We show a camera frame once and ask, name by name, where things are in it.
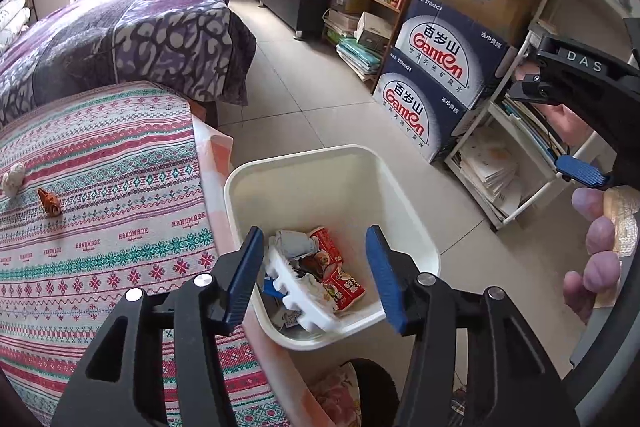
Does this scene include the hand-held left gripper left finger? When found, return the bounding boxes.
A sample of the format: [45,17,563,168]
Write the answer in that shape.
[50,226,266,427]

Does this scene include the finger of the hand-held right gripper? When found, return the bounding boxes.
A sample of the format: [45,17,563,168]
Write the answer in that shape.
[555,154,615,188]

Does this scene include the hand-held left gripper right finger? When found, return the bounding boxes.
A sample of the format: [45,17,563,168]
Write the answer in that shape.
[365,224,566,427]

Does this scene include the white toothed foam piece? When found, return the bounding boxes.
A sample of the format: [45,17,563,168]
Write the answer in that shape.
[263,249,341,334]

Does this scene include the white paper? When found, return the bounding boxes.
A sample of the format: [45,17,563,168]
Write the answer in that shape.
[272,229,318,260]

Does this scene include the red noodle cup wrapper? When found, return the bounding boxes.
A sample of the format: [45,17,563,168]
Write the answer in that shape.
[307,227,346,278]

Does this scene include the white plastic trash bin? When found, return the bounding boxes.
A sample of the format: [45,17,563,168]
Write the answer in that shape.
[224,144,442,352]

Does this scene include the person's right hand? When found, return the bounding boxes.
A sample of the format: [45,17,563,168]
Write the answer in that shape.
[562,187,622,327]

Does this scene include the white shelf rack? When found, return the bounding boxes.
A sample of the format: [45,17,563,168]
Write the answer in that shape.
[445,0,640,233]

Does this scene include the row of slim booklets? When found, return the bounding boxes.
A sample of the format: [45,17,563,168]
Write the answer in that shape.
[502,97,563,158]

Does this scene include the stack of loose papers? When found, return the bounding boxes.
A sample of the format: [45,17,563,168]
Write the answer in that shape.
[457,132,531,220]

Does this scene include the black stool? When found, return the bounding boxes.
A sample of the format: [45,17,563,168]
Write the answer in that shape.
[345,357,401,427]

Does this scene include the floral cushion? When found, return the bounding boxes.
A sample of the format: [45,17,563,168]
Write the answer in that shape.
[310,362,361,427]

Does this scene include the blue water bottle carton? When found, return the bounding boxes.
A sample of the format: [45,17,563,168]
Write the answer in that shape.
[395,0,511,110]
[372,46,488,164]

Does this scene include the orange crumpled wrapper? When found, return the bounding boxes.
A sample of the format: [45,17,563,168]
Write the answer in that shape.
[37,188,63,217]

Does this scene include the tan cardboard tissue box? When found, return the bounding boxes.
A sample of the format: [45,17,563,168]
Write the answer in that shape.
[355,11,393,52]

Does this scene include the stack of teal books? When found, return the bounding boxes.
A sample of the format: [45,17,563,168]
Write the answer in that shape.
[336,37,383,82]

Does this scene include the grey box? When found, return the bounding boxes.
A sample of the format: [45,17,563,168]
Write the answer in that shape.
[331,0,368,15]

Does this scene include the stack of pale books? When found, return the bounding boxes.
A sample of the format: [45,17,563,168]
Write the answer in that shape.
[324,9,361,45]

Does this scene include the small crumpled tissue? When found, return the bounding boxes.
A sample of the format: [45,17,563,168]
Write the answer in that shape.
[0,163,26,196]

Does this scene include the bed with purple quilt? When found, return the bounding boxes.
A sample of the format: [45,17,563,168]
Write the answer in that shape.
[0,0,257,128]

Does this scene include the folded floral quilts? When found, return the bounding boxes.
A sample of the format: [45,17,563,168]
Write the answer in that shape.
[0,0,32,52]

